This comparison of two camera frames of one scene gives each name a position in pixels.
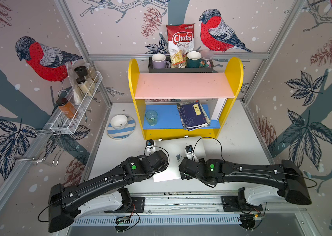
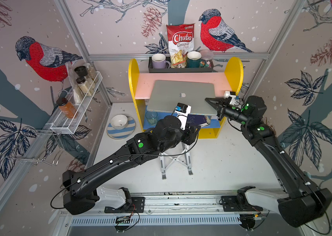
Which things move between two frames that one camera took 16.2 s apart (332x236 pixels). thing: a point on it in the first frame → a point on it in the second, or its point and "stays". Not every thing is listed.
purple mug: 158,61 stays
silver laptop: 176,148 → 166,94
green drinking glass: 152,116 stays
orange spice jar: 66,107 stays
